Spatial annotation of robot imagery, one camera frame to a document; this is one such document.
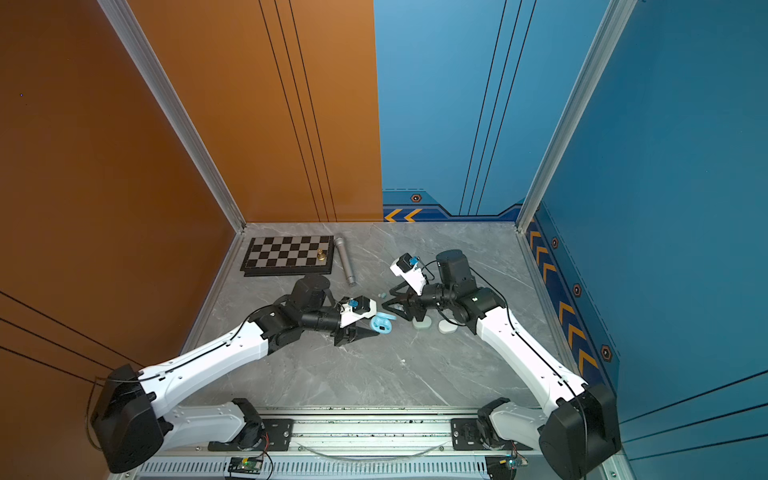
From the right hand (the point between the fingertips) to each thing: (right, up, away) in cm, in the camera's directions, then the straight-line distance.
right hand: (388, 298), depth 73 cm
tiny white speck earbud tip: (+4, -20, +13) cm, 24 cm away
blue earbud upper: (-2, -3, +27) cm, 27 cm away
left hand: (-3, -6, 0) cm, 6 cm away
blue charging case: (-2, -6, -1) cm, 6 cm away
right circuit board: (+27, -40, -2) cm, 49 cm away
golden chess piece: (-25, +10, +32) cm, 42 cm away
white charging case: (+17, -12, +18) cm, 28 cm away
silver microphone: (-19, +14, +39) cm, 45 cm away
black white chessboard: (-37, +10, +33) cm, 50 cm away
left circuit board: (-34, -41, -1) cm, 53 cm away
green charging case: (+11, -11, +17) cm, 22 cm away
